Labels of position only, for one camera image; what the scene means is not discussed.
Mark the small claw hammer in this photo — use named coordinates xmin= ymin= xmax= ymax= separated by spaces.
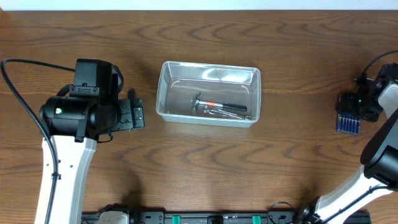
xmin=192 ymin=92 xmax=248 ymax=111

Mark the clear plastic container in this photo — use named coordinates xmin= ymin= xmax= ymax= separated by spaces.
xmin=156 ymin=61 xmax=261 ymax=128

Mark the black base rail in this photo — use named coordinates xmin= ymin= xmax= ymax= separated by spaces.
xmin=81 ymin=203 xmax=373 ymax=224

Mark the silver wrench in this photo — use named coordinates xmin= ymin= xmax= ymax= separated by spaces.
xmin=203 ymin=106 xmax=251 ymax=120

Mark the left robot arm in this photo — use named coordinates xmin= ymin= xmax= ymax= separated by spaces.
xmin=35 ymin=58 xmax=145 ymax=223

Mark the blue precision screwdriver set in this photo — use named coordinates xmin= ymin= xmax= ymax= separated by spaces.
xmin=336 ymin=113 xmax=361 ymax=136

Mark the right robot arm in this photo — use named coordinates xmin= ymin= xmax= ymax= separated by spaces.
xmin=294 ymin=63 xmax=397 ymax=223

